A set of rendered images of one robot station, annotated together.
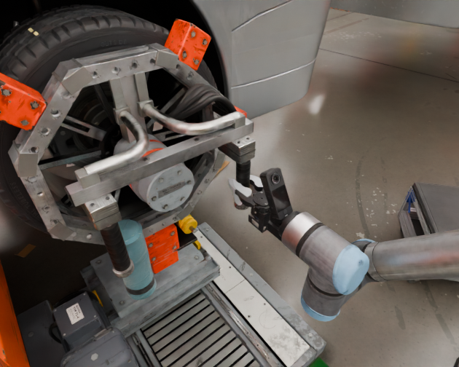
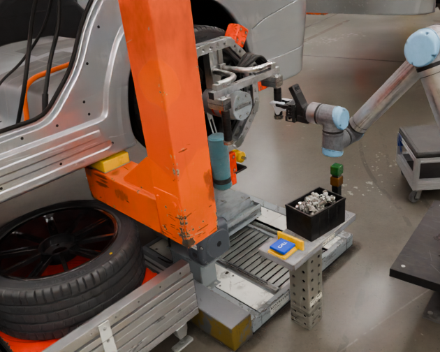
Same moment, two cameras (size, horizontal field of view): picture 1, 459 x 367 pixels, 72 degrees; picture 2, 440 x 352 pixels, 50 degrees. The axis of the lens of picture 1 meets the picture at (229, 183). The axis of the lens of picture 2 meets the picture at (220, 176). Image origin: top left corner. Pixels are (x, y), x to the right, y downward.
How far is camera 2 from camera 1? 1.50 m
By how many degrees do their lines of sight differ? 13
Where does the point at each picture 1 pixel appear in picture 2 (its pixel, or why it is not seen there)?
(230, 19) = (250, 22)
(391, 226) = (394, 174)
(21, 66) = not seen: hidden behind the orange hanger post
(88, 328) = not seen: hidden behind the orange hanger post
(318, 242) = (323, 108)
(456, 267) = (381, 100)
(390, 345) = (401, 235)
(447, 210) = (424, 137)
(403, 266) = (365, 113)
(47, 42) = not seen: hidden behind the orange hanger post
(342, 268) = (335, 113)
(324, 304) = (333, 142)
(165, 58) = (230, 41)
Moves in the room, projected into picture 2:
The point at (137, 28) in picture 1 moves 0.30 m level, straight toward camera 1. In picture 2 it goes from (212, 30) to (239, 40)
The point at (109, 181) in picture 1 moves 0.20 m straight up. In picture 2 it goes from (225, 89) to (220, 39)
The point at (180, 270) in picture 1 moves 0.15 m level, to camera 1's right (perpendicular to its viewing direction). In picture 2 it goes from (233, 204) to (260, 200)
